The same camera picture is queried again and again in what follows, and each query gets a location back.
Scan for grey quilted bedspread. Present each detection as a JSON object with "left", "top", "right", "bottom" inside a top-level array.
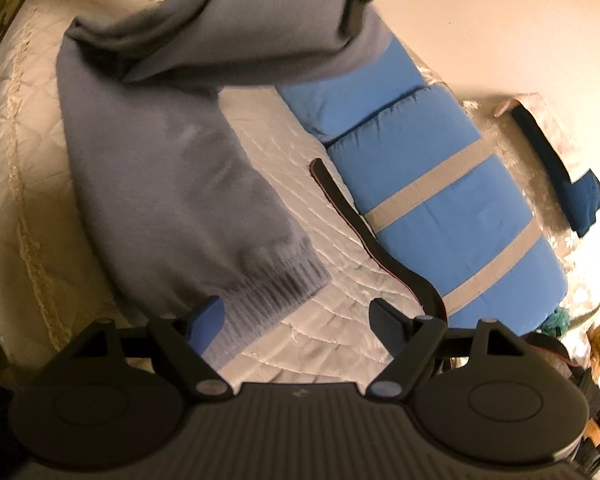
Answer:
[{"left": 0, "top": 0, "right": 431, "bottom": 391}]

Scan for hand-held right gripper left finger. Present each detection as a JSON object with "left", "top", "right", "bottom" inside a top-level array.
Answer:
[{"left": 72, "top": 296, "right": 231, "bottom": 401}]

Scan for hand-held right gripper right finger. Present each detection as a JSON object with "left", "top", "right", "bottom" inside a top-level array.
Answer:
[{"left": 366, "top": 297, "right": 528, "bottom": 401}]

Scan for black belt with red edge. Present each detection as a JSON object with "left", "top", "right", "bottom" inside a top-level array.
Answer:
[{"left": 310, "top": 157, "right": 449, "bottom": 326}]

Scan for blue grey-striped pillow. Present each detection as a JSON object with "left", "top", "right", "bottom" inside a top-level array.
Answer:
[
  {"left": 325, "top": 85, "right": 568, "bottom": 331},
  {"left": 280, "top": 35, "right": 427, "bottom": 142}
]

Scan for dark blue pillow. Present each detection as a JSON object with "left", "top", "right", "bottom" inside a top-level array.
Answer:
[{"left": 510, "top": 102, "right": 600, "bottom": 238}]

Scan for teal yarn tuft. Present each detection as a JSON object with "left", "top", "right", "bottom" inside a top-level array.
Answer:
[{"left": 540, "top": 307, "right": 576, "bottom": 336}]

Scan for grey fleece pants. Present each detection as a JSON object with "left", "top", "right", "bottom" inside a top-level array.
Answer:
[{"left": 55, "top": 0, "right": 398, "bottom": 371}]

